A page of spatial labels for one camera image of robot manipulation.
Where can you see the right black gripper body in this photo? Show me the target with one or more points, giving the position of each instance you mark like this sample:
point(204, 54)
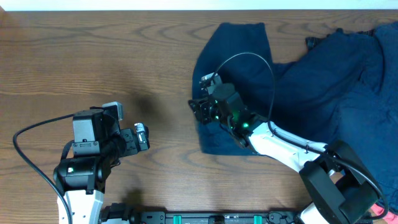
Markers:
point(208, 113)

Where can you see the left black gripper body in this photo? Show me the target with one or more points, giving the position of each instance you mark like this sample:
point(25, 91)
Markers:
point(132, 147)

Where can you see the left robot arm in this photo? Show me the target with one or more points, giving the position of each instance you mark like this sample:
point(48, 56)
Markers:
point(98, 145)

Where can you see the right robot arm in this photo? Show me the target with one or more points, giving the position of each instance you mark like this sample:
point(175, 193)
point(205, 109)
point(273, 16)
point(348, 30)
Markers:
point(341, 188)

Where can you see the black striped garment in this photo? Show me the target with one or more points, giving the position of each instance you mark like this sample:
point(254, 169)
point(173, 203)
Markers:
point(312, 42)

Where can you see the navy blue garment pile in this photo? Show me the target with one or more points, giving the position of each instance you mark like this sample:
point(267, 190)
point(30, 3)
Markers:
point(346, 88)

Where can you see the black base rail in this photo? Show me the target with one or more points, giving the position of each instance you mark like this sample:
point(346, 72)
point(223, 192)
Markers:
point(128, 214)

